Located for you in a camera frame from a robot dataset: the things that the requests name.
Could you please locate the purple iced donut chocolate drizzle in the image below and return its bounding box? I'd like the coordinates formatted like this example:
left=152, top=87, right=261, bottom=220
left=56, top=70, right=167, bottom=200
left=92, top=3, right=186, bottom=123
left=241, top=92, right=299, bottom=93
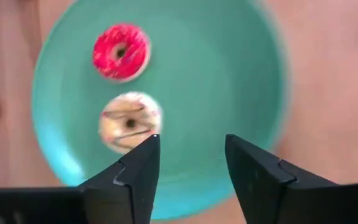
left=97, top=91, right=164, bottom=156

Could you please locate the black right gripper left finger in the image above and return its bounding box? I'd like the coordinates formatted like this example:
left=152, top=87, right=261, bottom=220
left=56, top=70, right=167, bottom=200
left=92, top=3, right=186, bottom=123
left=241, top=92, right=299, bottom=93
left=0, top=134, right=161, bottom=224

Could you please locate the pink red iced donut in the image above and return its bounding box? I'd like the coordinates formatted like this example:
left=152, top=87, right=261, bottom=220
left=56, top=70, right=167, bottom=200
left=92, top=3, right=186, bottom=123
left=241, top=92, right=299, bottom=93
left=92, top=23, right=152, bottom=83

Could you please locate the teal plate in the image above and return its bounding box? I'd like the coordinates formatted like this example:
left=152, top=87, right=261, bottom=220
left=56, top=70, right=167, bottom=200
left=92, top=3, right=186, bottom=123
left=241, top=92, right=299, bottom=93
left=31, top=0, right=291, bottom=220

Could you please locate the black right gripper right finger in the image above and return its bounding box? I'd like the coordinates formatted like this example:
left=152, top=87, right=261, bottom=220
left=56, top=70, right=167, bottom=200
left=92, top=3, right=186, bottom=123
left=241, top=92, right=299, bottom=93
left=224, top=134, right=358, bottom=224

